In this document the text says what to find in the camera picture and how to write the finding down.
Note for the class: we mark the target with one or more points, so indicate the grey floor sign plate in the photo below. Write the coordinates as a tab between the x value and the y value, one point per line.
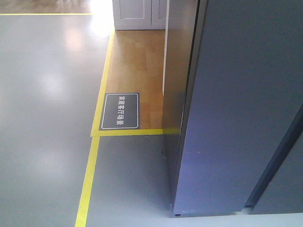
121	111

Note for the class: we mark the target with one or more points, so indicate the dark grey fridge neighbour cabinet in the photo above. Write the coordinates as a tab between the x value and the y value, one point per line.
280	188

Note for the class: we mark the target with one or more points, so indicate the open white fridge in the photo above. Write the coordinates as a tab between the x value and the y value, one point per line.
233	86

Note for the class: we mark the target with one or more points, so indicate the white panelled cabinet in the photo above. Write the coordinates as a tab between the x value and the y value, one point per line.
139	14

